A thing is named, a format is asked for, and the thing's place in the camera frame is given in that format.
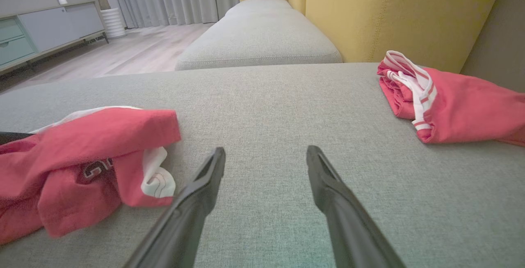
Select teal cabinet drawer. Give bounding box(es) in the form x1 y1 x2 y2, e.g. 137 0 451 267
0 17 24 42
0 35 37 66

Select large grey sofa seat cushion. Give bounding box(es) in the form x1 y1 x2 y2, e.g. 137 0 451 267
0 63 525 268

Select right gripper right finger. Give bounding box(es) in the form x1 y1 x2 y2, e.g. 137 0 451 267
306 145 406 268

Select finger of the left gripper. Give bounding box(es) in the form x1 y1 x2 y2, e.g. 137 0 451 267
0 131 34 146

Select grey teal tv cabinet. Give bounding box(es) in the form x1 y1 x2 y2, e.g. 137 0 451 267
0 0 110 76

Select red basketball jersey white trim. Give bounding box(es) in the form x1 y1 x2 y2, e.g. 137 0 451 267
377 50 525 147

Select taupe sofa back cushion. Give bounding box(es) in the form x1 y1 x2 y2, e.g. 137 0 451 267
460 0 525 93

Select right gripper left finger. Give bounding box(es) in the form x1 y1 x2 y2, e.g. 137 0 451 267
123 147 227 268

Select white ribbed cylinder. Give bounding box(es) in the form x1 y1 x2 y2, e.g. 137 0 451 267
100 7 127 39

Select wide yellow sofa back cushion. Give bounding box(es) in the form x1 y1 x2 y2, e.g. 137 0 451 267
306 0 508 74

